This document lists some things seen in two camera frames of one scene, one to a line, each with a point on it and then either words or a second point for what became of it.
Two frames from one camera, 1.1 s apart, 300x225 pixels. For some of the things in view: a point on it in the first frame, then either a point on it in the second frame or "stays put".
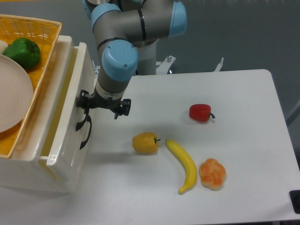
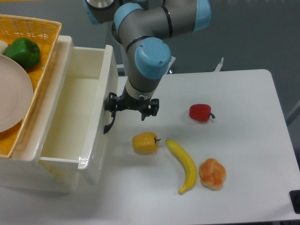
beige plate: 16,95 stays put
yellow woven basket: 43,32 stays put
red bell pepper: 200,112 stays put
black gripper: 119,107 to 113,103
